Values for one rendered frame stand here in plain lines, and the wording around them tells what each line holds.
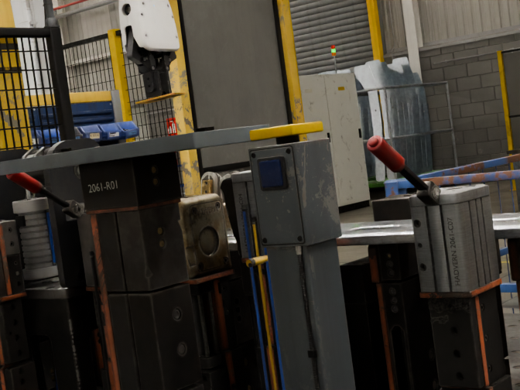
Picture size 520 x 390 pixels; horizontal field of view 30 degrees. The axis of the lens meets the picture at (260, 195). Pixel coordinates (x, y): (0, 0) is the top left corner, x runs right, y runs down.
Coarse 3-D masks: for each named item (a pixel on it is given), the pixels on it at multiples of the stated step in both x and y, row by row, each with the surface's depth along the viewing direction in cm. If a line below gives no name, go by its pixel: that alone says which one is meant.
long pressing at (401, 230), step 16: (352, 224) 151; (368, 224) 147; (384, 224) 144; (400, 224) 141; (496, 224) 125; (512, 224) 120; (352, 240) 134; (368, 240) 132; (384, 240) 130; (400, 240) 129
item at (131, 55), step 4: (128, 32) 159; (132, 32) 159; (128, 36) 159; (132, 36) 159; (128, 40) 159; (132, 40) 158; (128, 44) 159; (132, 44) 158; (136, 44) 159; (128, 48) 158; (132, 48) 158; (136, 48) 159; (128, 52) 158; (132, 52) 158; (136, 52) 159; (128, 56) 158; (132, 56) 158; (136, 56) 158; (140, 56) 159; (132, 60) 159; (136, 60) 159; (140, 60) 159
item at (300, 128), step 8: (264, 128) 106; (272, 128) 106; (280, 128) 105; (288, 128) 104; (296, 128) 105; (304, 128) 106; (312, 128) 107; (320, 128) 108; (256, 136) 107; (264, 136) 106; (272, 136) 106; (280, 136) 105; (288, 136) 107; (296, 136) 107; (280, 144) 107
